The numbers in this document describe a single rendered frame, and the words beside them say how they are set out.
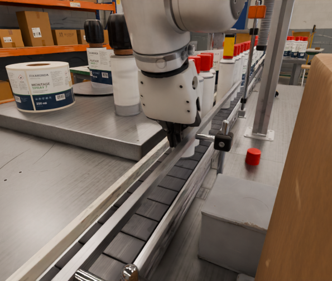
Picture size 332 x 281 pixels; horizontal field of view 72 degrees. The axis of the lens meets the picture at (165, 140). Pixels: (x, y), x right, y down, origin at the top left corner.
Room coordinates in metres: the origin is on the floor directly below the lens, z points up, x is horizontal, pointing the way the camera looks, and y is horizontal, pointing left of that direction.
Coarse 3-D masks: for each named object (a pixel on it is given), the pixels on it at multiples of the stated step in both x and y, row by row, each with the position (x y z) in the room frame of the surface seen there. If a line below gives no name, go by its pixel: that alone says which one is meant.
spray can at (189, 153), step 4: (192, 60) 0.44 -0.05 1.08; (188, 128) 0.43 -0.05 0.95; (192, 128) 0.44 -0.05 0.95; (184, 132) 0.43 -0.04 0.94; (188, 132) 0.43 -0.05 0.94; (184, 136) 0.43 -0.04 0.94; (192, 144) 0.44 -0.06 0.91; (172, 148) 0.45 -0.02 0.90; (188, 148) 0.43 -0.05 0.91; (192, 148) 0.44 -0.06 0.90; (188, 152) 0.43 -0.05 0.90; (192, 152) 0.44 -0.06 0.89; (184, 156) 0.43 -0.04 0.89; (188, 156) 0.43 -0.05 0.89; (192, 156) 0.44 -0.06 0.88
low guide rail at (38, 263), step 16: (160, 144) 0.43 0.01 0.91; (144, 160) 0.37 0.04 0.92; (128, 176) 0.32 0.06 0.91; (112, 192) 0.28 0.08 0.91; (96, 208) 0.24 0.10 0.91; (80, 224) 0.22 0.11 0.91; (64, 240) 0.19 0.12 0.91; (32, 256) 0.17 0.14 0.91; (48, 256) 0.17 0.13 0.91; (16, 272) 0.15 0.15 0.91; (32, 272) 0.15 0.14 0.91
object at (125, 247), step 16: (240, 96) 0.96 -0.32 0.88; (224, 112) 0.75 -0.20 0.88; (208, 144) 0.50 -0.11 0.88; (160, 160) 0.43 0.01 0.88; (192, 160) 0.43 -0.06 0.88; (144, 176) 0.37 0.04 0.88; (176, 176) 0.37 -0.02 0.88; (128, 192) 0.32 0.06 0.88; (160, 192) 0.32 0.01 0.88; (176, 192) 0.32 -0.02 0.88; (112, 208) 0.28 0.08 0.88; (144, 208) 0.28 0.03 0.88; (160, 208) 0.28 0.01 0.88; (96, 224) 0.25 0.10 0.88; (128, 224) 0.25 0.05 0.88; (144, 224) 0.25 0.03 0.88; (80, 240) 0.22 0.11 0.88; (112, 240) 0.22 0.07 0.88; (128, 240) 0.22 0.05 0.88; (144, 240) 0.22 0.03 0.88; (64, 256) 0.19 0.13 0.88; (112, 256) 0.19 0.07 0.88; (128, 256) 0.19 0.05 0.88; (48, 272) 0.17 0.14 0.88; (96, 272) 0.17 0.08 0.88; (112, 272) 0.17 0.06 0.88
